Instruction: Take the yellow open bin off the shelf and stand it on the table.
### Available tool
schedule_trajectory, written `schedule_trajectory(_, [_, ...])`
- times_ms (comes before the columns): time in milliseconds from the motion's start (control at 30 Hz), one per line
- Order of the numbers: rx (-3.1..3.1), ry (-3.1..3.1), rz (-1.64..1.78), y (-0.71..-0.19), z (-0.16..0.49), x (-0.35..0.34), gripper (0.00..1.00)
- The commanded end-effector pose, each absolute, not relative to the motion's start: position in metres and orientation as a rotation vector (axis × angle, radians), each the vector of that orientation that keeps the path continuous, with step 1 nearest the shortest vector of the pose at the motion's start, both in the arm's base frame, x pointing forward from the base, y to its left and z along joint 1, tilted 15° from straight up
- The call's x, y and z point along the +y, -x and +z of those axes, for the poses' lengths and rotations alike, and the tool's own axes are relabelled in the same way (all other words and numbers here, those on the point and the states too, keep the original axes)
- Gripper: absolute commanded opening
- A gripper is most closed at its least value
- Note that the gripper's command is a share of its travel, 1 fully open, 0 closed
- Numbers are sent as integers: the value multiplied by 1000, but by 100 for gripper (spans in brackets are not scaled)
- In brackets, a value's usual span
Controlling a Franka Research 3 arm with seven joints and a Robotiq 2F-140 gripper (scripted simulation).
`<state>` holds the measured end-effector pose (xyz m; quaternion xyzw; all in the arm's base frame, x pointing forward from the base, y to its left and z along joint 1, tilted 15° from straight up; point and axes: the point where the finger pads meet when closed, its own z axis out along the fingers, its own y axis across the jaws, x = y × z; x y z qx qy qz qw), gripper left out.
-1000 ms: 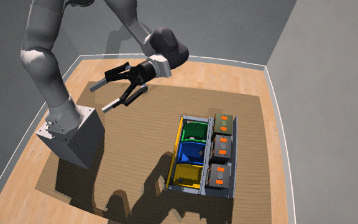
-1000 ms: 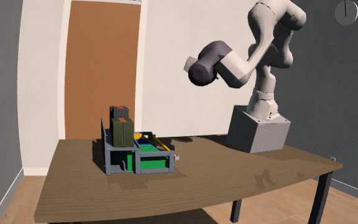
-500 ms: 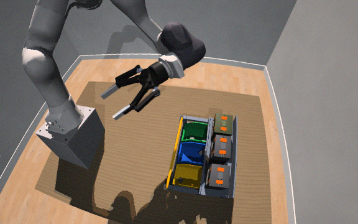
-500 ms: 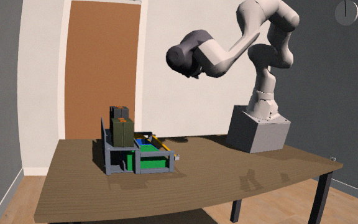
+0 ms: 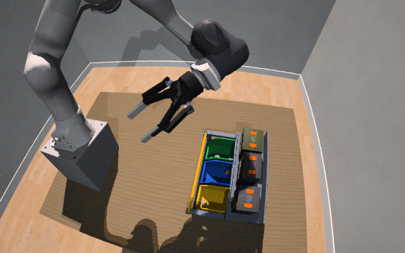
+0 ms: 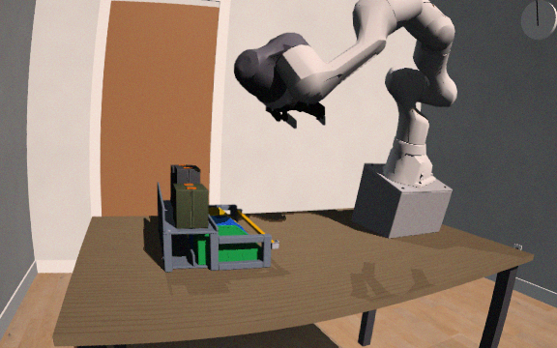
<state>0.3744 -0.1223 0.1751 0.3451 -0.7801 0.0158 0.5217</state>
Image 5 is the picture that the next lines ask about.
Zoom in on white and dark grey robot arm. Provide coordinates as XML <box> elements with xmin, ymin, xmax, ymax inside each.
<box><xmin>23</xmin><ymin>0</ymin><xmax>249</xmax><ymax>152</ymax></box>

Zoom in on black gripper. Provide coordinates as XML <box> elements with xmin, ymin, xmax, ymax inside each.
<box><xmin>127</xmin><ymin>71</ymin><xmax>204</xmax><ymax>143</ymax></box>

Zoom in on grey metal bin shelf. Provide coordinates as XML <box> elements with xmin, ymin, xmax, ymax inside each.
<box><xmin>186</xmin><ymin>130</ymin><xmax>269</xmax><ymax>224</ymax></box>

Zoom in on blue open bin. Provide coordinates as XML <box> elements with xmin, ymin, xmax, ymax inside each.
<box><xmin>200</xmin><ymin>160</ymin><xmax>233</xmax><ymax>188</ymax></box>

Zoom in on yellow bin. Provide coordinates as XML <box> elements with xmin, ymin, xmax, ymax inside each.
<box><xmin>195</xmin><ymin>185</ymin><xmax>229</xmax><ymax>214</ymax></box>

